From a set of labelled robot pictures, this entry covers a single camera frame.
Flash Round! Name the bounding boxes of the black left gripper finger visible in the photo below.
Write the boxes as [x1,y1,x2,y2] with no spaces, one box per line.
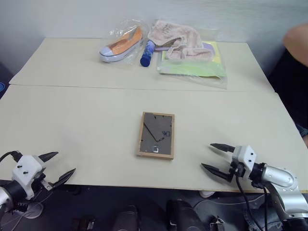
[49,167,77,190]
[38,151,59,163]

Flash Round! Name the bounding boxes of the pink fluffy towel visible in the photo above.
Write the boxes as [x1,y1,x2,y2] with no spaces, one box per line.
[147,20,213,62]

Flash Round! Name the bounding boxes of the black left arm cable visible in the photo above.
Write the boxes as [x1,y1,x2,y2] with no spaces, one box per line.
[0,150,23,165]

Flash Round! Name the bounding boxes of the clear plastic shoe bag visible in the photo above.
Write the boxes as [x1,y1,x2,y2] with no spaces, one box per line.
[107,19,152,66]

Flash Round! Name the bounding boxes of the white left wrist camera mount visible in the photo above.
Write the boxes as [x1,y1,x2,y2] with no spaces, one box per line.
[12,155,47,201]

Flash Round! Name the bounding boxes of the orange and white canvas shoe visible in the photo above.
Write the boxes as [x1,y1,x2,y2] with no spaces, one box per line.
[99,26,145,63]

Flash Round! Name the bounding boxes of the person in dark clothing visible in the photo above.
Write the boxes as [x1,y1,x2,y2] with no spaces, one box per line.
[266,23,308,148]

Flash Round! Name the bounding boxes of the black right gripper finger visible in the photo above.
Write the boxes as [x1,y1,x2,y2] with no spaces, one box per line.
[201,163,233,183]
[209,143,235,154]

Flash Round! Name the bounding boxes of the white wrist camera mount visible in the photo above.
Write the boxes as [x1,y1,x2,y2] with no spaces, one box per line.
[12,155,47,201]
[231,144,257,180]

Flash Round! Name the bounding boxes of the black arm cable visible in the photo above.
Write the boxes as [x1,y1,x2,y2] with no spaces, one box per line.
[0,150,23,165]
[234,168,270,231]

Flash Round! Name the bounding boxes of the blue cylindrical tube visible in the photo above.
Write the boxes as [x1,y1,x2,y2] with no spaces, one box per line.
[140,40,156,68]

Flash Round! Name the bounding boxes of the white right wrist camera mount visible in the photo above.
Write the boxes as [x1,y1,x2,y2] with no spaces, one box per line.
[231,144,257,180]

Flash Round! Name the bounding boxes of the wooden picture frame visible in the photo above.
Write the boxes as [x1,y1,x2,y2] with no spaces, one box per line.
[136,111,176,162]

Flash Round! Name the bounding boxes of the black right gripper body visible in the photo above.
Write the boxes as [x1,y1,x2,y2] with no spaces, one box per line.
[228,159,246,183]

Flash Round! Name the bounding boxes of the white thin cable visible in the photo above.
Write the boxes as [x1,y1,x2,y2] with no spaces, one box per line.
[9,201,44,228]

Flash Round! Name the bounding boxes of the green and yellow paper stack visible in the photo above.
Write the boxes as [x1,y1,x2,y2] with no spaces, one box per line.
[157,41,227,78]

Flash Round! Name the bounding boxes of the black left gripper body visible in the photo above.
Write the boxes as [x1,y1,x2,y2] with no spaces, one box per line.
[30,171,53,192]

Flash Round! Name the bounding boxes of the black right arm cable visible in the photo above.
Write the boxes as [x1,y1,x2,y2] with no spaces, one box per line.
[234,168,270,231]

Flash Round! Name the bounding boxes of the clear plastic paper bag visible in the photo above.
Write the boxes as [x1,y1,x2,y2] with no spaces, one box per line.
[153,23,229,91]

